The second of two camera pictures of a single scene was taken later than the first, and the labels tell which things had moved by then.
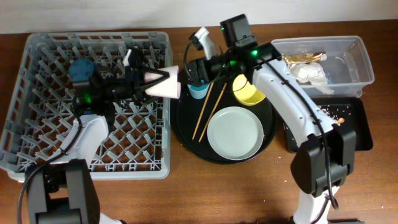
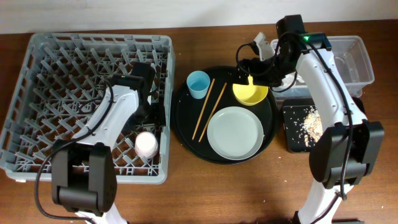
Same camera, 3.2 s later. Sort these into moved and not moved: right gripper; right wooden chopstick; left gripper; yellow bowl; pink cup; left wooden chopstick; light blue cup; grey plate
Moved: left gripper; pink cup; right gripper
Not moved: grey plate; right wooden chopstick; yellow bowl; light blue cup; left wooden chopstick
